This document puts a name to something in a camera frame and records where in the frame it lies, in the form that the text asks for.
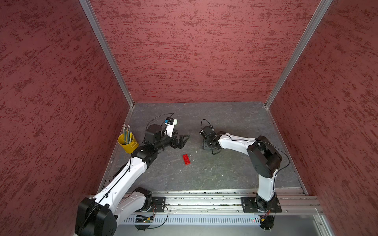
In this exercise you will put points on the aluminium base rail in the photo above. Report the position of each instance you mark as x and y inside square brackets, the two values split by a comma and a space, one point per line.
[293, 201]

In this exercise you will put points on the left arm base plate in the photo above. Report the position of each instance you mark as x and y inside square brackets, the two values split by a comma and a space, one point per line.
[154, 205]

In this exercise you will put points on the aluminium corner post left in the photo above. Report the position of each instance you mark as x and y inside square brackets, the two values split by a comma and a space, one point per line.
[94, 23]

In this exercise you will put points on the aluminium corner post right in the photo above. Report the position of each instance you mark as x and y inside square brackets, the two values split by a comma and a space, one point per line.
[314, 22]

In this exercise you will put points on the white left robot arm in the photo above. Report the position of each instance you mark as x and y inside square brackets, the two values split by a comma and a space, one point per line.
[101, 214]

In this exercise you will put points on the red lego brick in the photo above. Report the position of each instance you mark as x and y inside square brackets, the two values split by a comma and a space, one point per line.
[186, 159]

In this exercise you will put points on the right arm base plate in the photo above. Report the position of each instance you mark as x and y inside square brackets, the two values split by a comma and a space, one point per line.
[251, 205]

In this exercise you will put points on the aluminium corner post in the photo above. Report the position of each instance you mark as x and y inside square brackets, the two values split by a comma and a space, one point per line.
[94, 23]
[314, 22]

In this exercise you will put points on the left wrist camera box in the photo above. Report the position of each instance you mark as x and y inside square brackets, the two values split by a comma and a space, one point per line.
[169, 125]

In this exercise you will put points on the perforated cable tray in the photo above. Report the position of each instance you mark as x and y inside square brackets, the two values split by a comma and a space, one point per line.
[208, 220]

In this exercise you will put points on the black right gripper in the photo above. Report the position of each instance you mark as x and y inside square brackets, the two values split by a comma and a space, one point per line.
[205, 145]

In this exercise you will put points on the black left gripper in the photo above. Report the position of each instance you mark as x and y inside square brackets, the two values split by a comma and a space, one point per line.
[174, 144]

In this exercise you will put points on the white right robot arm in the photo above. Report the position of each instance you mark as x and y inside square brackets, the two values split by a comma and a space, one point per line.
[264, 157]

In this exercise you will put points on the yellow metal pencil cup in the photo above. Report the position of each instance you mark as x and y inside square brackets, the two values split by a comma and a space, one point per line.
[129, 147]

